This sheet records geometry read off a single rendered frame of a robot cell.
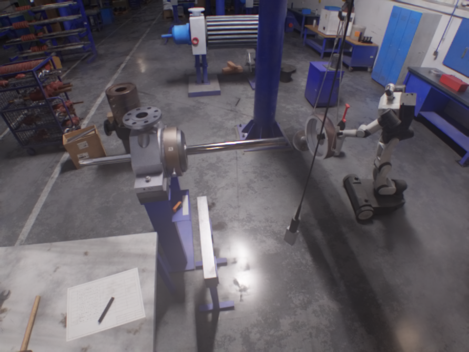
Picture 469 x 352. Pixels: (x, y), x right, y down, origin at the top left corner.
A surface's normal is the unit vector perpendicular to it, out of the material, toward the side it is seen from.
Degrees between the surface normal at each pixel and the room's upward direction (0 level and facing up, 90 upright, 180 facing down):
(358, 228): 0
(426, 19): 90
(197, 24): 90
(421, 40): 90
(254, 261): 0
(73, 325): 0
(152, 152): 45
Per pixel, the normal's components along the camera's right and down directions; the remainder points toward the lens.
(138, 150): 0.11, -0.03
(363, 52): 0.14, 0.68
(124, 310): 0.00, -0.73
